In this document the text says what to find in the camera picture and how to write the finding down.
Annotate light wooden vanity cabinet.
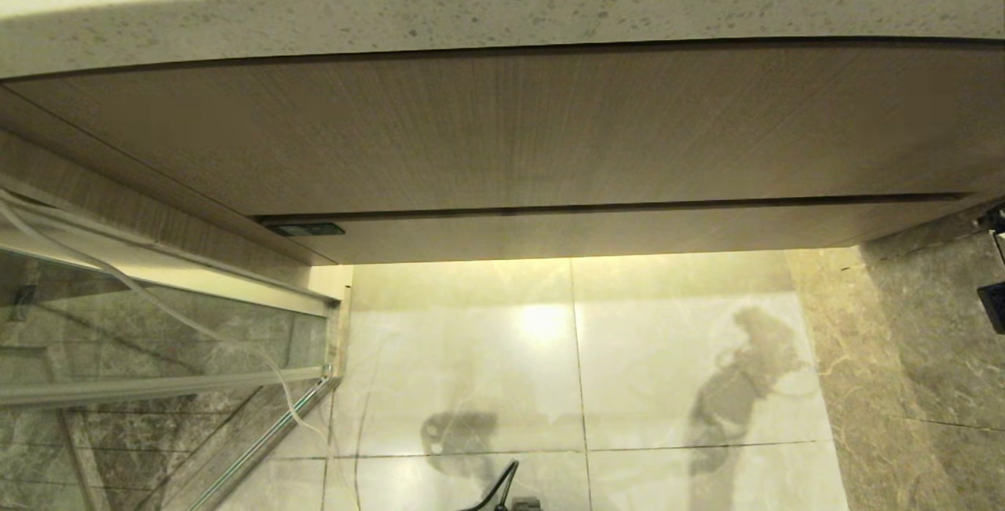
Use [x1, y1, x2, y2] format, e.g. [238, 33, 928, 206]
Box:
[0, 38, 1005, 267]

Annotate black cable near base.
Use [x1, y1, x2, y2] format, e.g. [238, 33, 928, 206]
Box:
[463, 460, 519, 511]

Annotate aluminium glass door bar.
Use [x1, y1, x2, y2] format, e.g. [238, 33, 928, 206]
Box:
[0, 366, 329, 408]

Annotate light wooden vanity drawer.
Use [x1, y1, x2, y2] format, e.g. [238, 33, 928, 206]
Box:
[255, 193, 976, 265]

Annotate chrome floor rail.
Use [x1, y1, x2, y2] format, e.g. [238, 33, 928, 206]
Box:
[187, 376, 342, 511]

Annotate aluminium shower track rail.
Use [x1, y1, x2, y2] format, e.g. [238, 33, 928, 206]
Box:
[0, 181, 352, 318]

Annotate clear glass shower panel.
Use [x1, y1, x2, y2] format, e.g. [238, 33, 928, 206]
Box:
[0, 252, 340, 511]

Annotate thin white cable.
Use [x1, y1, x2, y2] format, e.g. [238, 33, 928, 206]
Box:
[0, 195, 331, 445]

